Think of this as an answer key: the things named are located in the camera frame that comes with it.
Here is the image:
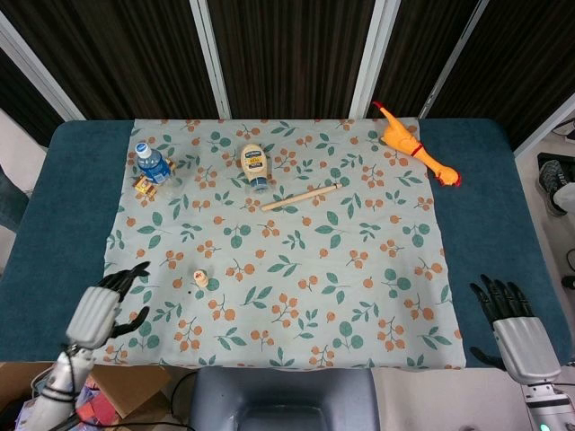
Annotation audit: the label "cream mayonnaise squeeze bottle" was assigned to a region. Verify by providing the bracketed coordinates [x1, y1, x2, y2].
[239, 143, 274, 193]

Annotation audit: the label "white partition frame post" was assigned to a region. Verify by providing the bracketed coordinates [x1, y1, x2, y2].
[420, 0, 491, 120]
[0, 11, 86, 122]
[349, 0, 399, 119]
[188, 0, 233, 120]
[514, 92, 575, 158]

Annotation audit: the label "brown cardboard box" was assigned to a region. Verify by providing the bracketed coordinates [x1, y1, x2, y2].
[0, 361, 174, 431]

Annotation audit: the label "clear water bottle blue label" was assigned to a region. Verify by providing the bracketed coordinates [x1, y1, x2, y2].
[135, 142, 183, 199]

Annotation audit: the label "wooden rolling stick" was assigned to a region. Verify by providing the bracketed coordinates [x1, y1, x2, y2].
[260, 181, 343, 212]

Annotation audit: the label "small yellow cardboard box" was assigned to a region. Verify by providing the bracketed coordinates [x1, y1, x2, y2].
[132, 157, 175, 197]

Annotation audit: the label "teal table cover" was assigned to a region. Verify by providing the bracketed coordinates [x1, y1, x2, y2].
[0, 117, 575, 365]

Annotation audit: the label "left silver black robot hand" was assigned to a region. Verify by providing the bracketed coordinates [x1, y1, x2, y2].
[65, 261, 152, 351]

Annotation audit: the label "yellow rubber chicken toy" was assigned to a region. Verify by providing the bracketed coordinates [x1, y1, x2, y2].
[371, 101, 463, 188]

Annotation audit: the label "black cable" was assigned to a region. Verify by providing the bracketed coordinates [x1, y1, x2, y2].
[107, 368, 199, 430]

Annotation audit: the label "grey knit sneaker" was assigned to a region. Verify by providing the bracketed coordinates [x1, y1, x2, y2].
[538, 159, 568, 217]

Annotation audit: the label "person leg light trousers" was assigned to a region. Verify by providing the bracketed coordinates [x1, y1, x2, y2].
[554, 177, 575, 213]

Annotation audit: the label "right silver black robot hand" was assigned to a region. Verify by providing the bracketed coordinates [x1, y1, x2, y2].
[469, 274, 563, 385]

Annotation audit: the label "floral fruit print tablecloth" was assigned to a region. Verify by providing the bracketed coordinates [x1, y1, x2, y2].
[92, 117, 464, 372]

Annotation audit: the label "pink red packet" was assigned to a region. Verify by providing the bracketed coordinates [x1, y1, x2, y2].
[75, 374, 120, 426]

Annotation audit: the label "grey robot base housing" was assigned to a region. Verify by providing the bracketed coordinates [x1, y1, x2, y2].
[187, 367, 381, 431]

